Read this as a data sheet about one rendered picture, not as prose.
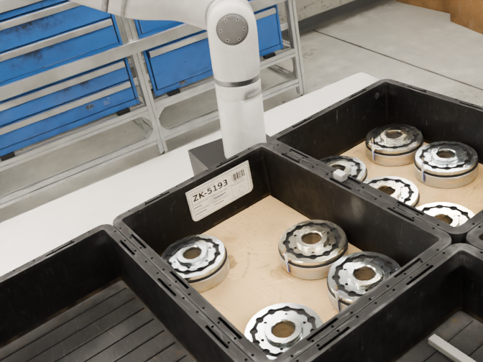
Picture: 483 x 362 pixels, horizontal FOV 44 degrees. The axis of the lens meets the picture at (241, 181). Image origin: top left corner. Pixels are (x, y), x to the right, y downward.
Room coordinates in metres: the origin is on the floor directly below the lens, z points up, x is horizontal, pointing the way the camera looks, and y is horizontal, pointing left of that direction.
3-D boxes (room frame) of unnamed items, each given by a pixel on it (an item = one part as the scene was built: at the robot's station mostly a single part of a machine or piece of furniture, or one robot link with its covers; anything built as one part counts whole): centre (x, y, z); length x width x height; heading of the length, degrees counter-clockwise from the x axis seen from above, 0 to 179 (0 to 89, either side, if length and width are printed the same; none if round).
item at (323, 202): (0.66, -0.02, 0.87); 0.40 x 0.30 x 0.11; 30
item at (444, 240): (0.66, -0.02, 0.92); 0.40 x 0.30 x 0.02; 30
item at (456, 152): (0.85, -0.35, 0.86); 0.05 x 0.05 x 0.01
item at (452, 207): (0.68, -0.27, 0.86); 0.10 x 0.10 x 0.01
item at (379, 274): (0.60, -0.14, 0.86); 0.05 x 0.05 x 0.01
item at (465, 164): (0.85, -0.35, 0.86); 0.10 x 0.10 x 0.01
